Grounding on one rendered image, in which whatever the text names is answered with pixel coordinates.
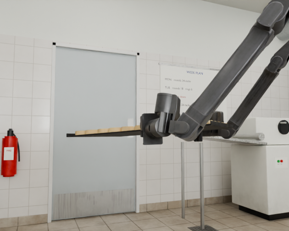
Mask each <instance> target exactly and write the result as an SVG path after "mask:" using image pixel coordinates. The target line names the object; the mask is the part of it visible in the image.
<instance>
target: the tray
mask: <svg viewBox="0 0 289 231"><path fill-rule="evenodd" d="M230 128H234V127H233V125H231V124H226V123H221V122H217V121H210V124H206V125H205V126H204V129H203V131H205V130H218V129H230ZM140 131H141V130H131V131H120V132H105V133H94V134H83V135H75V133H67V137H124V136H137V135H140Z"/></svg>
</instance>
